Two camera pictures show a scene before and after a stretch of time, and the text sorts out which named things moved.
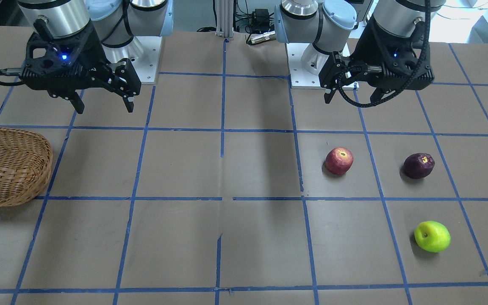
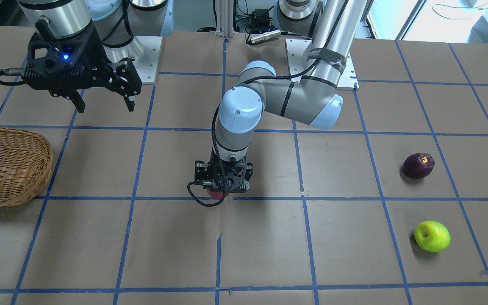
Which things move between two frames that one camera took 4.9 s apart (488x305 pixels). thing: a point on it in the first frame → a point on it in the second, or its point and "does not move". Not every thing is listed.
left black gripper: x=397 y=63 → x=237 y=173
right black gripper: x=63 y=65 does not move
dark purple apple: x=418 y=165 does not move
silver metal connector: x=265 y=36 does not move
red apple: x=339 y=160 → x=217 y=195
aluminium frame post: x=224 y=9 does not move
